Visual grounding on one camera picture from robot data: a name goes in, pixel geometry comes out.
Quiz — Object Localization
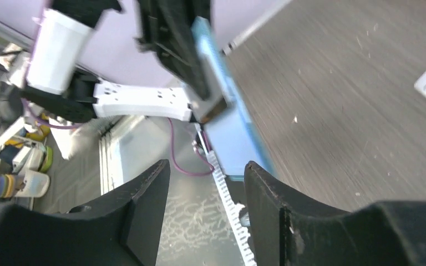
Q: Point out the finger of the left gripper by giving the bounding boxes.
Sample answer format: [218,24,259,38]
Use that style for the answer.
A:
[135,0,211,100]

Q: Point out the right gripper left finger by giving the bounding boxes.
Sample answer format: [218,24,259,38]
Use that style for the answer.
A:
[0,160,170,265]

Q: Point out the blue leather card holder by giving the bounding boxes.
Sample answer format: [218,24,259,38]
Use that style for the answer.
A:
[192,17,274,177]

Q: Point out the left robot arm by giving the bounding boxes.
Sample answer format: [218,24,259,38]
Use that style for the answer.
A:
[21,1,212,123]

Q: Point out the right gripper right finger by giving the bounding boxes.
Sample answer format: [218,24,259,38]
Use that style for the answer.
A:
[244,161,426,265]

